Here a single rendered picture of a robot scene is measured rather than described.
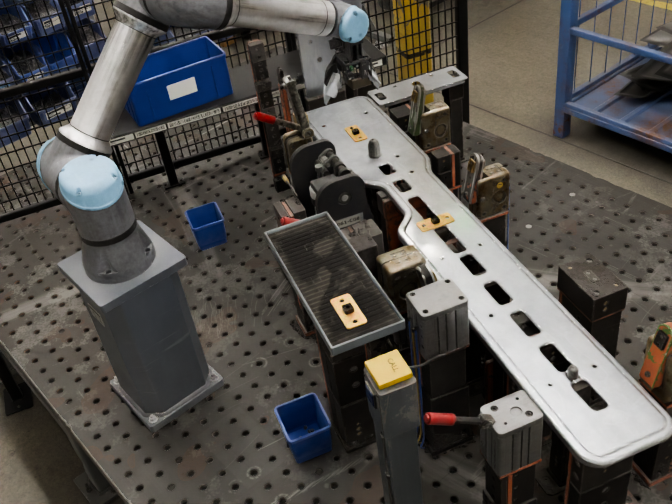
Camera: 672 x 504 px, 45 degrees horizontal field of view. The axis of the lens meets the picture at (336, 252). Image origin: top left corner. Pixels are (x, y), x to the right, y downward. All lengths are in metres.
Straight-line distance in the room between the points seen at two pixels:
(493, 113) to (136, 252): 2.86
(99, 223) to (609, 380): 1.00
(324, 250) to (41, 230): 1.35
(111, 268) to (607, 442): 1.00
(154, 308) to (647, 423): 0.99
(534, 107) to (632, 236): 2.08
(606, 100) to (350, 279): 2.73
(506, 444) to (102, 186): 0.88
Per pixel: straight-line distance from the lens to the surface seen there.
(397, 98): 2.36
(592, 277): 1.67
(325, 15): 1.77
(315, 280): 1.49
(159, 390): 1.89
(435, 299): 1.50
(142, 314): 1.74
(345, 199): 1.72
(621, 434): 1.45
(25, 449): 3.04
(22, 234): 2.73
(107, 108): 1.73
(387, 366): 1.32
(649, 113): 3.97
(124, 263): 1.69
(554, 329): 1.60
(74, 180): 1.63
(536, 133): 4.09
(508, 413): 1.38
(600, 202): 2.44
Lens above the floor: 2.13
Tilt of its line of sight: 39 degrees down
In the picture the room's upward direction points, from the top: 9 degrees counter-clockwise
